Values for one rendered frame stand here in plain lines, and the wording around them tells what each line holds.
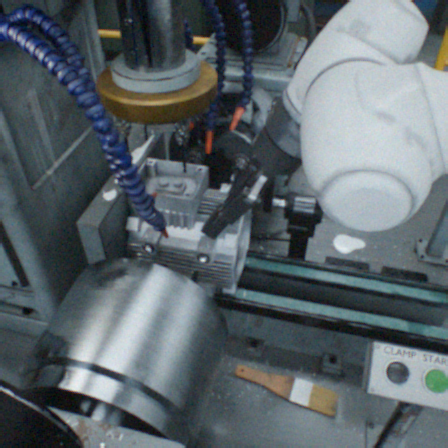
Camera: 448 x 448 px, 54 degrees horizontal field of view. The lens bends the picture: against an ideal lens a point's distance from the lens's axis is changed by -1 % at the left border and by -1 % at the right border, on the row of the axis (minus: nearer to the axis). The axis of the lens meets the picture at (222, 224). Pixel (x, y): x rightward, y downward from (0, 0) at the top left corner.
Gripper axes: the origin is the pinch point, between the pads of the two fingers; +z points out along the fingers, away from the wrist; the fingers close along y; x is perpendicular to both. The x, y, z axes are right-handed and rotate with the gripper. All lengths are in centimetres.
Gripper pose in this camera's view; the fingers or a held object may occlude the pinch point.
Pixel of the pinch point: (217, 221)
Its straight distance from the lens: 73.7
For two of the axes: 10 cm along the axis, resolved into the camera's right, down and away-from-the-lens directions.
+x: 8.4, 5.1, 1.8
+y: -2.5, 6.5, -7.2
